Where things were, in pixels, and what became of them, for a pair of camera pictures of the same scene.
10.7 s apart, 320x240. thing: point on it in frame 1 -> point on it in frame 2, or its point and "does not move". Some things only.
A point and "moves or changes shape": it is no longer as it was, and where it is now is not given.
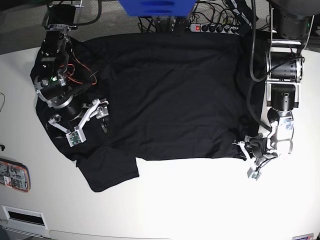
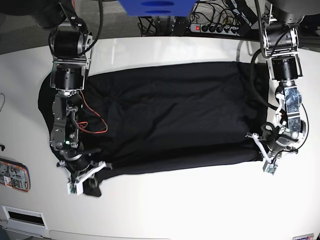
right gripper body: x=258 y=145 -> x=274 y=141
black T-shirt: x=169 y=96 moves or changes shape
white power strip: x=220 y=28 does not move
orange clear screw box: x=15 y=174 does not move
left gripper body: x=68 y=106 -> x=75 y=158
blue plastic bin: x=159 y=8 does not move
